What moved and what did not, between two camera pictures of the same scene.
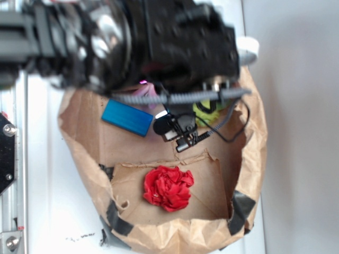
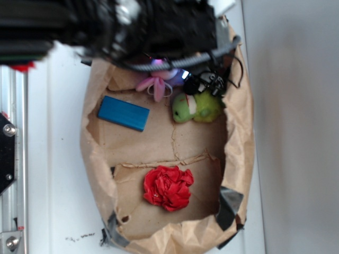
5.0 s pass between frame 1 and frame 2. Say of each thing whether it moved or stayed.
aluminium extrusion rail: stayed
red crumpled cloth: stayed
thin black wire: moved
